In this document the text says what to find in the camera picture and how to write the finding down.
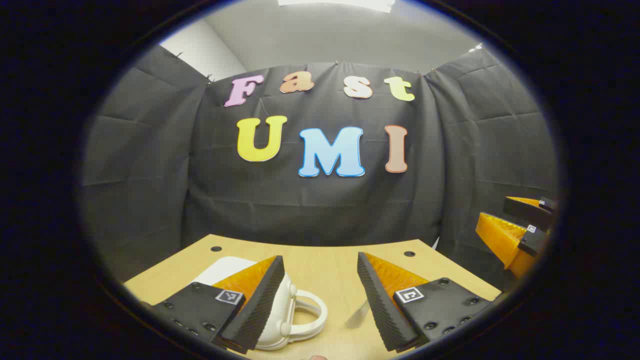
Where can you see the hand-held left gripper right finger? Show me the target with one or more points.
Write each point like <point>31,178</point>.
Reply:
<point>380,310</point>

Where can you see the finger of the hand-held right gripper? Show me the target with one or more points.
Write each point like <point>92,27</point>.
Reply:
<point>527,212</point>
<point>534,241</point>

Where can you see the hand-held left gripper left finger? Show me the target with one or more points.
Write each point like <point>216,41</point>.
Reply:
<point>262,305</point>

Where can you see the white suitcase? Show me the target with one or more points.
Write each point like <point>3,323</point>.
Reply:
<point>286,311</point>

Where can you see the black backdrop cloth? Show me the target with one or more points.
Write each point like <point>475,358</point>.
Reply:
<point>325,210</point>

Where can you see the ceiling light panel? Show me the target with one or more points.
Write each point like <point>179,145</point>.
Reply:
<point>340,4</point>

